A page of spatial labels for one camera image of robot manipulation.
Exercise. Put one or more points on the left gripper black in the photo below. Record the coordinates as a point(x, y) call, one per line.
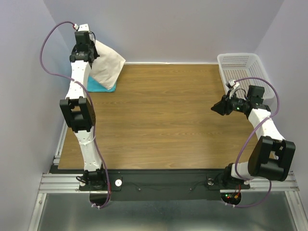
point(95, 54)

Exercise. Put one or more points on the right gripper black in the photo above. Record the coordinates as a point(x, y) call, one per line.
point(223, 105)

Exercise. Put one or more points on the white t shirt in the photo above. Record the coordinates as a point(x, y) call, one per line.
point(108, 66)

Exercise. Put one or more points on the white plastic basket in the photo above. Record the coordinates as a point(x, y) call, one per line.
point(234, 66)

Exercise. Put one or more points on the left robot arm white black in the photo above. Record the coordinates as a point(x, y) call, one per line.
point(78, 110)

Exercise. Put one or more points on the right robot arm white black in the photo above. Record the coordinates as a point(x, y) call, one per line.
point(272, 156)

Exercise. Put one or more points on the folded blue t shirt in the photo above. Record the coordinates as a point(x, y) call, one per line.
point(94, 86)

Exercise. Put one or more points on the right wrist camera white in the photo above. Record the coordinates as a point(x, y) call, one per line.
point(233, 85)

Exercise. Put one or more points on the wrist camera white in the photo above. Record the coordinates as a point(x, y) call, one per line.
point(233, 85)
point(83, 27)

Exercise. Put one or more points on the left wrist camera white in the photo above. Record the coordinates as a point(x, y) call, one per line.
point(83, 27)

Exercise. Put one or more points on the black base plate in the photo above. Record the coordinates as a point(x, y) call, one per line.
point(162, 185)

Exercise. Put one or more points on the aluminium frame rail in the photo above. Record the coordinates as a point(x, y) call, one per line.
point(58, 180)

